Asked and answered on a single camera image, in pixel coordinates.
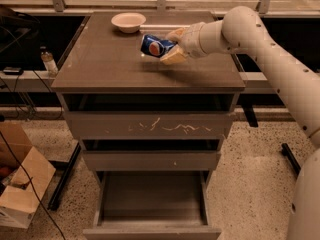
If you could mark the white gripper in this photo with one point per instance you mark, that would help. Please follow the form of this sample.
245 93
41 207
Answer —
192 40

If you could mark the blue pepsi can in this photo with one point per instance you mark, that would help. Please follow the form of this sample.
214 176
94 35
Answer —
153 46

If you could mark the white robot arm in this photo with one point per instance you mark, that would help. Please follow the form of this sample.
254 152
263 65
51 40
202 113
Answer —
242 31

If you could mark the grey drawer cabinet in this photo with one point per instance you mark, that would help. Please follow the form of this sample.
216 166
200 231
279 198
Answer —
106 61

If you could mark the top grey drawer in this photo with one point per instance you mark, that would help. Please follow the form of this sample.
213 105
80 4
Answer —
149 116

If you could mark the grey drawer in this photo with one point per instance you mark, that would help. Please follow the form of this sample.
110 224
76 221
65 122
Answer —
167 205
151 155
149 116

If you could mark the middle grey drawer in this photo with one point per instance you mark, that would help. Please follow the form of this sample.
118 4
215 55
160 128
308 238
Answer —
151 155

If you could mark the bottom grey drawer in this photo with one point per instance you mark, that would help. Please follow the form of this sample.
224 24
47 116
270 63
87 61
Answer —
167 205

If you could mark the white bowl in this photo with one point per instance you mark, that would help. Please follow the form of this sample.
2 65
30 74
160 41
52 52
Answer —
128 22

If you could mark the small clear bottle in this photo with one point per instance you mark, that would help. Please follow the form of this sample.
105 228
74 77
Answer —
49 62

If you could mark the black right floor bar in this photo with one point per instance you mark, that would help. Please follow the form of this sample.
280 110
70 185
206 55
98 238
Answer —
286 151

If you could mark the black floor bar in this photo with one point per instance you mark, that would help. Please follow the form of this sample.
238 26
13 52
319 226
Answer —
286 151
65 167

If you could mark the black monitor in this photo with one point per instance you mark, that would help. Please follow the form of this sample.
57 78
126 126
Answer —
16 28

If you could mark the small black device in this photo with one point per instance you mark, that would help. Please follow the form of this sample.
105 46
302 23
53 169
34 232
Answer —
13 71

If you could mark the cardboard box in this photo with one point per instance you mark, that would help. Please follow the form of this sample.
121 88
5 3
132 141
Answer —
29 175

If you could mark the black left floor bar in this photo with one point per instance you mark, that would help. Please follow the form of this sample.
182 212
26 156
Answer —
65 167

